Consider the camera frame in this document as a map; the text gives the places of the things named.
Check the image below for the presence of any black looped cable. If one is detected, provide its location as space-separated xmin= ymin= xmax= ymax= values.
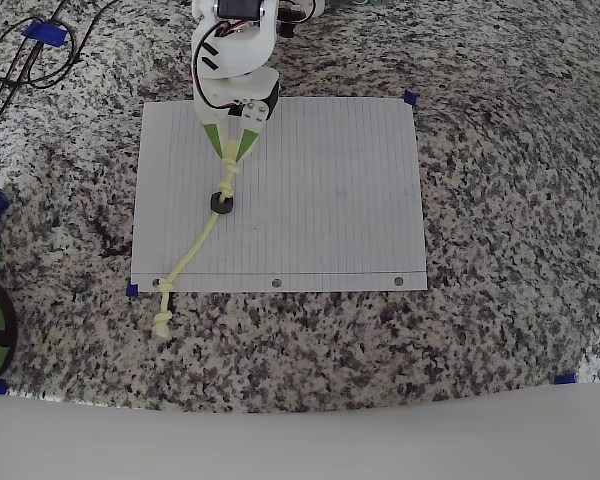
xmin=0 ymin=0 xmax=124 ymax=91

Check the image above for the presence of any lined paper sheet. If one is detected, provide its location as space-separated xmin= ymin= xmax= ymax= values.
xmin=130 ymin=96 xmax=428 ymax=293

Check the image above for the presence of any white foam board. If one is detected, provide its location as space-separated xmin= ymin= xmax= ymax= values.
xmin=0 ymin=382 xmax=600 ymax=480

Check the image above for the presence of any yellow knotted rope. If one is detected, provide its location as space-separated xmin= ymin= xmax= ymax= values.
xmin=151 ymin=141 xmax=244 ymax=342

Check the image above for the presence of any black red servo wire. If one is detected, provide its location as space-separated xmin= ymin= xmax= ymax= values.
xmin=191 ymin=18 xmax=246 ymax=109

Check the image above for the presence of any black straight cable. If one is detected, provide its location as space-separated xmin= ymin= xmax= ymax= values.
xmin=0 ymin=0 xmax=69 ymax=156

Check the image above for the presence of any black ring bead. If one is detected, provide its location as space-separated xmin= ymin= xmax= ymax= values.
xmin=209 ymin=191 xmax=236 ymax=218

